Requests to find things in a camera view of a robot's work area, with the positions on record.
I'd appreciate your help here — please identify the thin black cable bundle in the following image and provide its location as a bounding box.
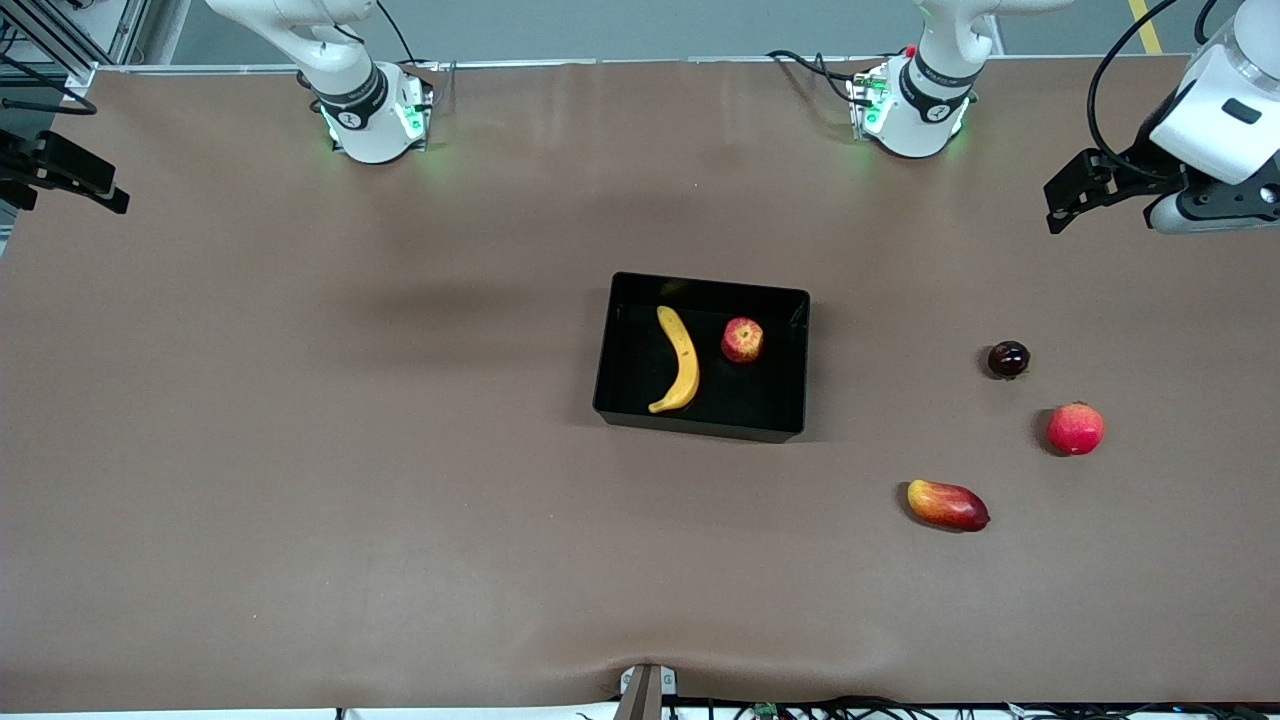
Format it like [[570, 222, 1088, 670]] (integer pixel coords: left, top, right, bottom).
[[665, 694, 1280, 720]]

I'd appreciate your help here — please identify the black right arm base cable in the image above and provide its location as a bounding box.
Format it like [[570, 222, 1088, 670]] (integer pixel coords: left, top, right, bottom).
[[374, 0, 419, 67]]

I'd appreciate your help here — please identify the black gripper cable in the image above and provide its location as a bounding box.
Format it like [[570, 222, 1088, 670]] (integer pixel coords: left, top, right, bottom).
[[1087, 0, 1186, 183], [0, 48, 99, 117]]

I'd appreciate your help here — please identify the black rectangular plastic box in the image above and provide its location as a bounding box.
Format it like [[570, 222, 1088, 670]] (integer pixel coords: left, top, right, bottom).
[[592, 271, 812, 445]]

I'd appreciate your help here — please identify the yellow banana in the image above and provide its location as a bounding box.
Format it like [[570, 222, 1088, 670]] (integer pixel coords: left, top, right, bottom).
[[647, 305, 701, 414]]

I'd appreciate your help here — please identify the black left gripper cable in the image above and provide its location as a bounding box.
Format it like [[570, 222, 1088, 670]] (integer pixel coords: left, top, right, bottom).
[[1087, 0, 1186, 183]]

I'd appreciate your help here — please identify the aluminium frame profile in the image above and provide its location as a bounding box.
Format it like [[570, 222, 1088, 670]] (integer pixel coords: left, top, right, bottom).
[[0, 0, 153, 73]]

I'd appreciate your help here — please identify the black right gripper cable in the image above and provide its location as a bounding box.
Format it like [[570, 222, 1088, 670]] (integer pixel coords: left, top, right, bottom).
[[0, 48, 99, 117]]

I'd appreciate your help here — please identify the red round peach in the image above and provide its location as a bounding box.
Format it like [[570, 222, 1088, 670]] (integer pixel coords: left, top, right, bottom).
[[1046, 401, 1107, 457]]

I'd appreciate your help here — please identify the red yellow mango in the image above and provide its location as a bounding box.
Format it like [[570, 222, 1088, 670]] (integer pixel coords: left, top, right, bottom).
[[906, 478, 991, 533]]

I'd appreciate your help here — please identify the black arm base cable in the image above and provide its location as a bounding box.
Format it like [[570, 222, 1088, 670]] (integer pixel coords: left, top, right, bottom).
[[374, 0, 419, 67], [766, 48, 863, 105]]

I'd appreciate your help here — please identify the black left arm base cable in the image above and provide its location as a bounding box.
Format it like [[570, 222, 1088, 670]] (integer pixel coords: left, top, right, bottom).
[[766, 48, 863, 105]]

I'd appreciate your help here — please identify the red yellow apple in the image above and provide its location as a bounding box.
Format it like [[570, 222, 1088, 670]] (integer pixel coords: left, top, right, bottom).
[[721, 317, 766, 365]]

